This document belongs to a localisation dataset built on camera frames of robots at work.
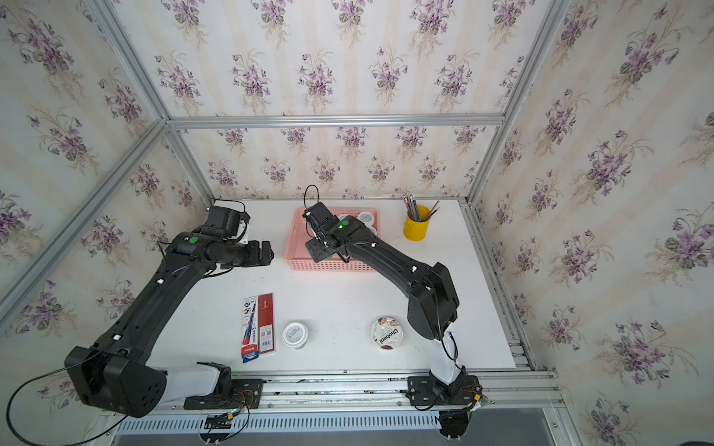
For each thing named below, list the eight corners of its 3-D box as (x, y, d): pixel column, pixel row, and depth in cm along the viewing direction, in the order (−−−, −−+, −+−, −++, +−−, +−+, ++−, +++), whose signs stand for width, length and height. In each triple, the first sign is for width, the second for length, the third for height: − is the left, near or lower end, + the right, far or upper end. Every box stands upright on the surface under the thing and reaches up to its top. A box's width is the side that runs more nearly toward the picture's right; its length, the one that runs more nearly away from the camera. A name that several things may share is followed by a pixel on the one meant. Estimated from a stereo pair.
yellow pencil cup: (405, 241, 107) (409, 223, 99) (402, 223, 113) (406, 205, 105) (426, 241, 107) (432, 223, 99) (423, 223, 113) (428, 205, 105)
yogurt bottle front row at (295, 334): (285, 351, 82) (280, 344, 76) (288, 330, 86) (284, 321, 80) (308, 351, 82) (305, 344, 76) (310, 330, 86) (307, 322, 80)
